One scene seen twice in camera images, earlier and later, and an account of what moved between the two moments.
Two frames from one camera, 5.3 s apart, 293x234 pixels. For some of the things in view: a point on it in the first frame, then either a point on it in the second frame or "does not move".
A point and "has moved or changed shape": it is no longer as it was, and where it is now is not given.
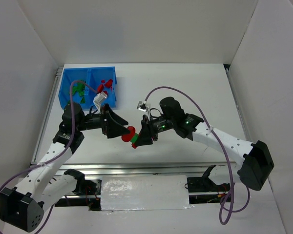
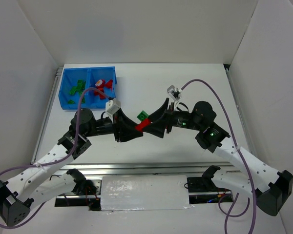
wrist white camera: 142,106 → 174,92
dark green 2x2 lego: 80,85 does not move
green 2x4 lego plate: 74,88 does not move
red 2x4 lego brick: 109,84 does not move
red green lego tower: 132,137 has moved or changed shape
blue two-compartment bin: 101,79 does not move
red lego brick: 100,88 does not move
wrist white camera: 99,97 → 111,106
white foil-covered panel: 144,192 does not move
